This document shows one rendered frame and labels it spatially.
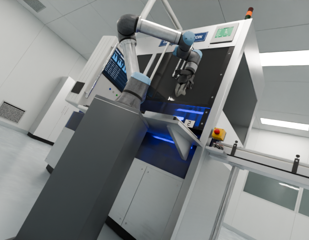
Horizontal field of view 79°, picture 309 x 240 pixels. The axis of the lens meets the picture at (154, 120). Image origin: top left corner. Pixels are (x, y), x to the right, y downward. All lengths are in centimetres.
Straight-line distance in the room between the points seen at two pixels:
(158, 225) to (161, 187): 25
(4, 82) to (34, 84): 68
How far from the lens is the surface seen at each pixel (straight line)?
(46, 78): 648
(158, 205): 148
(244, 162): 143
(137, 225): 157
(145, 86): 103
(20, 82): 630
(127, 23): 125
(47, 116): 606
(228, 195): 145
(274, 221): 587
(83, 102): 177
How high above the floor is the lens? 57
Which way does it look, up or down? 14 degrees up
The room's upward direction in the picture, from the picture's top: 25 degrees clockwise
